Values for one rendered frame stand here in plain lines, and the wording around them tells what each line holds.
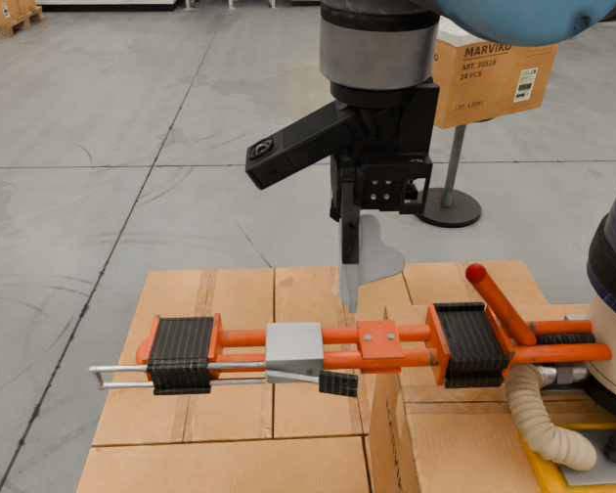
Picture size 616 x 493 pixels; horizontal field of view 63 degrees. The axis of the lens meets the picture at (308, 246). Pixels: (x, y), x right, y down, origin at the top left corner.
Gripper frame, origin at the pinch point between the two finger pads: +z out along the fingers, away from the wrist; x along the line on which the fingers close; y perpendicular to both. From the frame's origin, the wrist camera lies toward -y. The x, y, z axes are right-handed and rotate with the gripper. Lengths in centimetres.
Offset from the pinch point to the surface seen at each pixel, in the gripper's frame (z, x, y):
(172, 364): 11.8, -3.3, -18.8
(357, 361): 13.4, -2.3, 2.7
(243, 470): 67, 13, -16
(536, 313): 27.1, 17.7, 36.6
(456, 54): 30, 166, 64
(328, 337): 13.6, 1.6, -0.5
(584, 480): 24.1, -12.4, 29.3
